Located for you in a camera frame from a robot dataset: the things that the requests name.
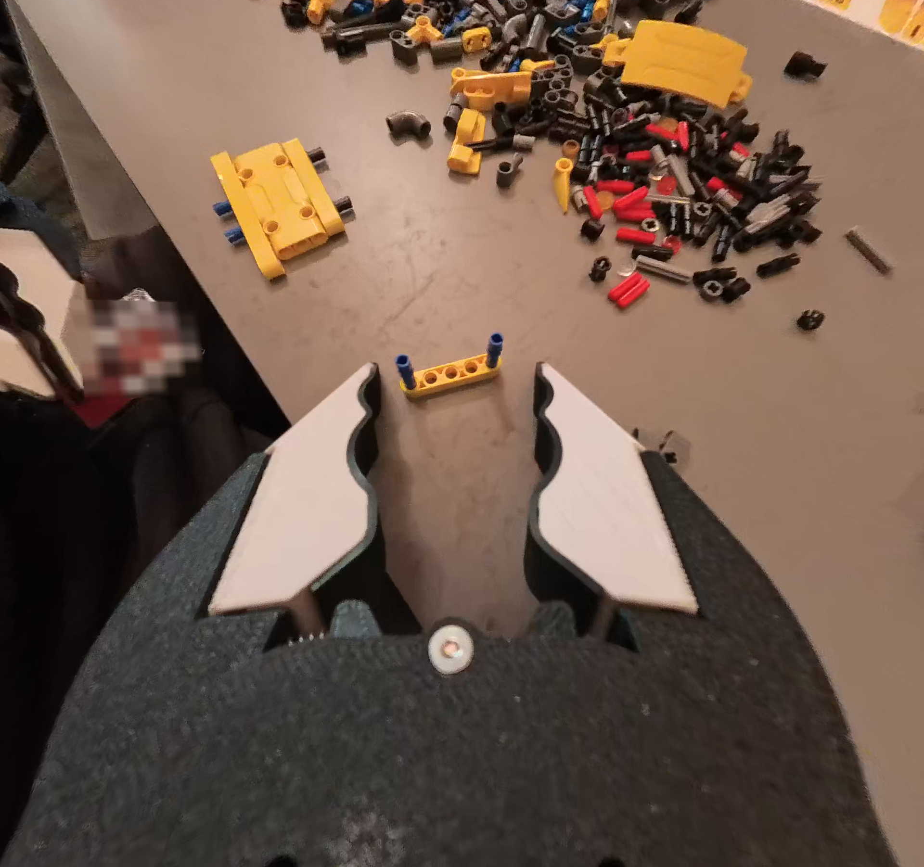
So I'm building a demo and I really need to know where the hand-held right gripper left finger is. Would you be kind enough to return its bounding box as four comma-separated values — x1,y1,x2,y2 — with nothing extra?
208,362,382,633

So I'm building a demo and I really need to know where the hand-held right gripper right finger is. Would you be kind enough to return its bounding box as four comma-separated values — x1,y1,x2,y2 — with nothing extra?
524,360,701,636

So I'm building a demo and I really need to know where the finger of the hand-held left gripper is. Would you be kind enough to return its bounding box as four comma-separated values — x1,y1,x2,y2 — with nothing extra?
0,282,86,400
0,228,82,335

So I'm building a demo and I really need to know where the short yellow holed beam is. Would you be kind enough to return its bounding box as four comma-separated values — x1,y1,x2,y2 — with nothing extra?
400,353,506,401

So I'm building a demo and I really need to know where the small grey black piece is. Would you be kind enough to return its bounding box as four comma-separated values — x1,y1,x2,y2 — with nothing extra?
635,428,688,465

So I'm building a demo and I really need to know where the person's dark clothing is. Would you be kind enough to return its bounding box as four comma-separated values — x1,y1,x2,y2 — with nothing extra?
0,376,290,738

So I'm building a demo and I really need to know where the yellow panel assembly with pins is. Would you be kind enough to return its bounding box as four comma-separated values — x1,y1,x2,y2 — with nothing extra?
209,137,355,281

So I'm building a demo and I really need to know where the pile of black red pieces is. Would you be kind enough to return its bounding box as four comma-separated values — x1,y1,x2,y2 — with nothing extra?
563,105,825,308

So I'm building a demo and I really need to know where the grey ridged axle connector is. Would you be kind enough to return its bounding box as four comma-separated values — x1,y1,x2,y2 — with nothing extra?
845,227,894,276

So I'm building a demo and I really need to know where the yellow angled beam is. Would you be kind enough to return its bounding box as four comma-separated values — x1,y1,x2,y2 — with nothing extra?
449,67,534,109

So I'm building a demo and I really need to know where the large yellow curved panel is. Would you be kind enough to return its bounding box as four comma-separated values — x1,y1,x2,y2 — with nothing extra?
619,19,753,106

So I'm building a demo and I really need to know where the pile of yellow blue pieces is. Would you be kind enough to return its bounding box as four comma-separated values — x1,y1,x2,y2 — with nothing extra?
232,0,723,125

